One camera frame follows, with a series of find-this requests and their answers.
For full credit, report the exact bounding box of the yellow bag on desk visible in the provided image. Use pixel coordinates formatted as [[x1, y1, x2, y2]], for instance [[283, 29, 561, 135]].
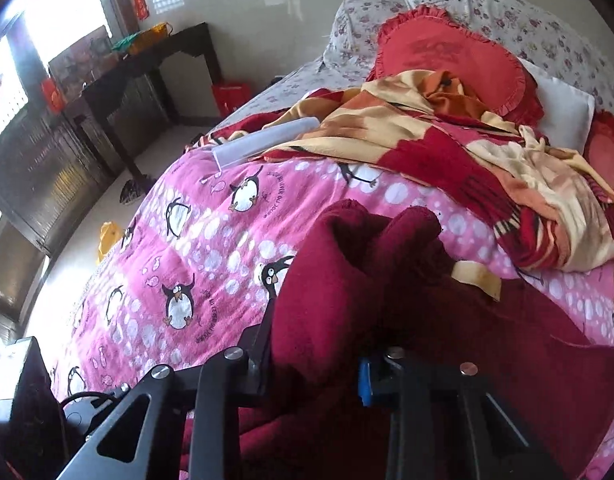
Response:
[[112, 22, 173, 55]]

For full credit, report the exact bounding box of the black cable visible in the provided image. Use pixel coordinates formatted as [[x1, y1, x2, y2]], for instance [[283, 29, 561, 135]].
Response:
[[58, 390, 118, 409]]

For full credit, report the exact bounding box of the floral headboard cushion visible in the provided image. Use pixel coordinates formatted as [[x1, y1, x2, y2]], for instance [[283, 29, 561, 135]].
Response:
[[323, 0, 614, 114]]

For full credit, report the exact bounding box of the red and yellow blanket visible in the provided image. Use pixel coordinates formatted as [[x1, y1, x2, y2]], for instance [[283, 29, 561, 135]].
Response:
[[200, 70, 614, 271]]

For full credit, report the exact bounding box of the white cylindrical tube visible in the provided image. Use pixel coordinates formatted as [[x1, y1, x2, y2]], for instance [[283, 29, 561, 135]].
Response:
[[211, 117, 320, 171]]

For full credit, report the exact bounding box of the red heart pillow left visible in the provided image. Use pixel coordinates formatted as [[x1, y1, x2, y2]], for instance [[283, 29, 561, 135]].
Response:
[[368, 6, 544, 127]]

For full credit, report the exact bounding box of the red wall sticker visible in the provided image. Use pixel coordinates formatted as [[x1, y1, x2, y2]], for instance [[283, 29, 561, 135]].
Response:
[[133, 0, 150, 21]]

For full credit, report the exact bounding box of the red box on cabinet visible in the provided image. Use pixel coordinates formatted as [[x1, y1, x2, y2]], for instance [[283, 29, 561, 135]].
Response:
[[40, 77, 65, 114]]

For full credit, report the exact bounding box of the dark slipper on floor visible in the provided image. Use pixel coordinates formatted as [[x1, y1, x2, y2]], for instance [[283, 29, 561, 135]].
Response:
[[119, 176, 155, 205]]

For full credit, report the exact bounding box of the framed picture on desk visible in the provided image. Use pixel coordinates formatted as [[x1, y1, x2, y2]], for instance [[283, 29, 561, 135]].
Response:
[[49, 26, 119, 102]]

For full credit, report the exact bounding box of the red heart pillow right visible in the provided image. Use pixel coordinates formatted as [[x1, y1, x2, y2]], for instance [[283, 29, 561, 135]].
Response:
[[584, 110, 614, 191]]

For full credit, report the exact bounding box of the yellow item on floor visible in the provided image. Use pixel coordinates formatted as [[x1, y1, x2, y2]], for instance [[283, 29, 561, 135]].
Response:
[[98, 221, 124, 262]]

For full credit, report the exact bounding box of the pink penguin print blanket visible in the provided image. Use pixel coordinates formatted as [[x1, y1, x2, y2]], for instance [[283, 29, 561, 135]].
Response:
[[48, 146, 614, 480]]

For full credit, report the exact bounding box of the dark red fleece garment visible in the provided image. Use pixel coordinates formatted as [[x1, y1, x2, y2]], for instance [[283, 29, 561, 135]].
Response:
[[179, 198, 614, 480]]

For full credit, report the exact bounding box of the red heart pillow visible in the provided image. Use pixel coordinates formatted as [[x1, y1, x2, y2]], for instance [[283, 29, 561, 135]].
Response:
[[584, 110, 614, 191], [368, 6, 544, 127]]

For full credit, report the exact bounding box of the white square pillow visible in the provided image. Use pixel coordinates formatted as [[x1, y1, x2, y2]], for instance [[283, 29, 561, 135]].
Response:
[[520, 58, 595, 153]]

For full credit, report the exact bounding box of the dark wooden desk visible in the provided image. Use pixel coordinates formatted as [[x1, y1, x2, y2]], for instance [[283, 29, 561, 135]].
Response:
[[60, 22, 224, 181]]

